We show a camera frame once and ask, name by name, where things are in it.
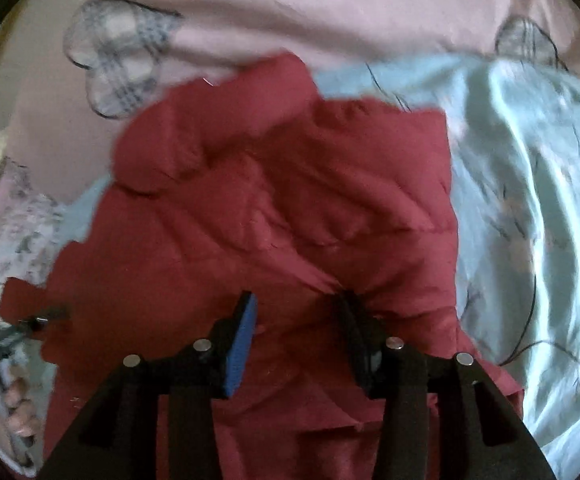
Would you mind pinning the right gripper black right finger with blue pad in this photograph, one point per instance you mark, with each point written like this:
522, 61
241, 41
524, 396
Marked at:
450, 402

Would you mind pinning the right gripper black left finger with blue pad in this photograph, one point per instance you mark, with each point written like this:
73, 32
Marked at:
148, 414

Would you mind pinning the red quilted puffer jacket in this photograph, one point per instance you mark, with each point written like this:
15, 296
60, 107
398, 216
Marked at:
260, 183

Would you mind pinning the person's left hand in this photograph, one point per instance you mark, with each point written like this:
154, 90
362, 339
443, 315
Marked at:
18, 416

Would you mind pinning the pink floral fabric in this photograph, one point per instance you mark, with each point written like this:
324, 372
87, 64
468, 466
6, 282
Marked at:
30, 222

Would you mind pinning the light teal floral bedsheet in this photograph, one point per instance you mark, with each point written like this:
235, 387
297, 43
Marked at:
515, 132

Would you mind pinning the pink duvet with plaid hearts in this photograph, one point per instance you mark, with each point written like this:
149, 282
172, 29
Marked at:
98, 61

